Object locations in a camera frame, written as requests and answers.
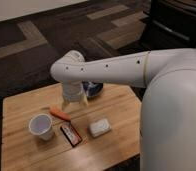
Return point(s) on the red black snack packet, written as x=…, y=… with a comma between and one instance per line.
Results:
x=71, y=134

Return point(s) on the white sponge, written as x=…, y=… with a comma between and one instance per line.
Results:
x=99, y=127

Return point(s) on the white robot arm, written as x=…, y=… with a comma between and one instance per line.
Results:
x=168, y=109

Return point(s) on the dark blue ceramic bowl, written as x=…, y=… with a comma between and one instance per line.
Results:
x=92, y=89

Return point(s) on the orange carrot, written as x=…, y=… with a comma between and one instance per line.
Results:
x=58, y=113

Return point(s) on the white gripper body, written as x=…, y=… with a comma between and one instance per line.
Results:
x=72, y=92

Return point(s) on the white plastic cup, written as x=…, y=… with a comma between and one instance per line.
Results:
x=41, y=127

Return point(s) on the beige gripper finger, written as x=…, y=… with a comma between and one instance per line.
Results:
x=84, y=101
x=64, y=104

